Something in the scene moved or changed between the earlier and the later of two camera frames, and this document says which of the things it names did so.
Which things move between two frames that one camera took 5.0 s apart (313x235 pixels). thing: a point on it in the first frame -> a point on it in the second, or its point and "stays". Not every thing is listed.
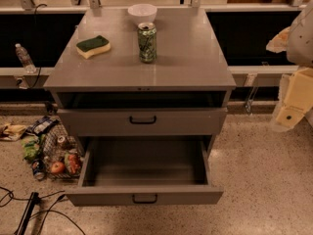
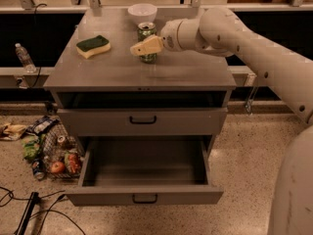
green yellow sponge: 92,47 stays
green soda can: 148,42 stays
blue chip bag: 42,125 stays
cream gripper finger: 294,99 -> 173,37
